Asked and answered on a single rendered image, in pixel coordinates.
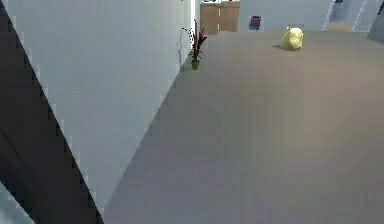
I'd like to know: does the red house plant green pot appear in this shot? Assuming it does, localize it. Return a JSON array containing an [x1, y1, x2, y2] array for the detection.
[[182, 19, 209, 71]]

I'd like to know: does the brown wooden cupboard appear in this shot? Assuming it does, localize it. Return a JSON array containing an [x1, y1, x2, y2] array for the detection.
[[200, 1, 241, 36]]

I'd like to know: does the yellow bag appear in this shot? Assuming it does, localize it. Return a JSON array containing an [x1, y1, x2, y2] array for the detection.
[[280, 26, 305, 52]]

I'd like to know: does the dark brown room door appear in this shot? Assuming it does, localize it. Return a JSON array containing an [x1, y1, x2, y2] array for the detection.
[[0, 3, 105, 224]]

